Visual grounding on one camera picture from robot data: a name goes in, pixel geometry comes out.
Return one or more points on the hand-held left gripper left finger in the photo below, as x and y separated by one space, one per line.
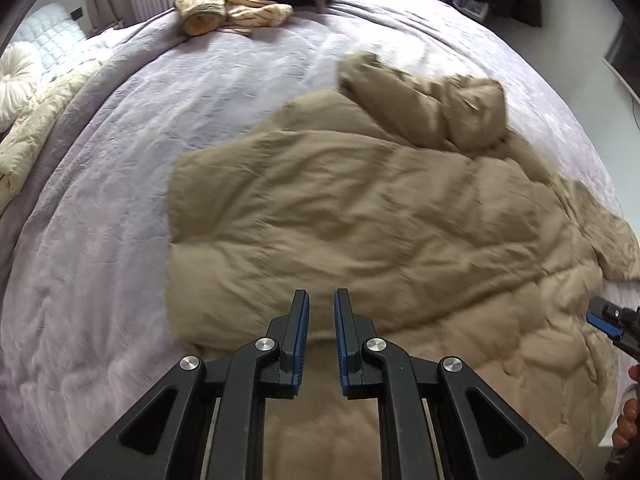
301 340

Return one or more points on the tan puffer jacket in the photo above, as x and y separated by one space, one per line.
350 200

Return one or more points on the cream striped knit sweater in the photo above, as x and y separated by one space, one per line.
210 7

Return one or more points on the person's right hand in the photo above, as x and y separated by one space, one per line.
629 420

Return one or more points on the lavender quilted bedspread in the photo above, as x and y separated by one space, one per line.
200 85

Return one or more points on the blue and white box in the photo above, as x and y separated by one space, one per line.
471 6

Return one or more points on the white round pillow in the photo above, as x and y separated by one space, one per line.
15 82

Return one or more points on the white tufted headboard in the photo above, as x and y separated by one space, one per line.
47 35

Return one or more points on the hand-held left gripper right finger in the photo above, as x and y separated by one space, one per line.
340 340

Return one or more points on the cream quilted blanket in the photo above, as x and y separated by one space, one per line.
35 125

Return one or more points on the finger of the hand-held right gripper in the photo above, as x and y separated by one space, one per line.
607 317

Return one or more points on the black flat screen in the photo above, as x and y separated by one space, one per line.
625 55

